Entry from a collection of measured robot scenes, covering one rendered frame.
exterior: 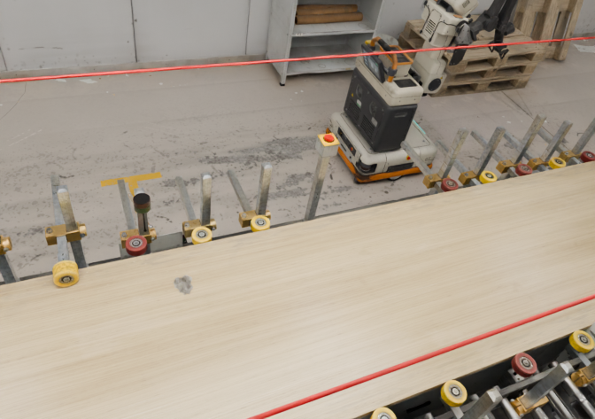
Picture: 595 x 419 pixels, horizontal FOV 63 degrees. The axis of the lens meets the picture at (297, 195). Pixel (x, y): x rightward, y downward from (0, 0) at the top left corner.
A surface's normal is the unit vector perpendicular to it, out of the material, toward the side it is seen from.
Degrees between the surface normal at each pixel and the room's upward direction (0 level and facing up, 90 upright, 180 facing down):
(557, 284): 0
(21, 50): 90
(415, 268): 0
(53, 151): 0
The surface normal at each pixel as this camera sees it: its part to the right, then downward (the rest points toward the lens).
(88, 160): 0.15, -0.70
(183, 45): 0.38, 0.69
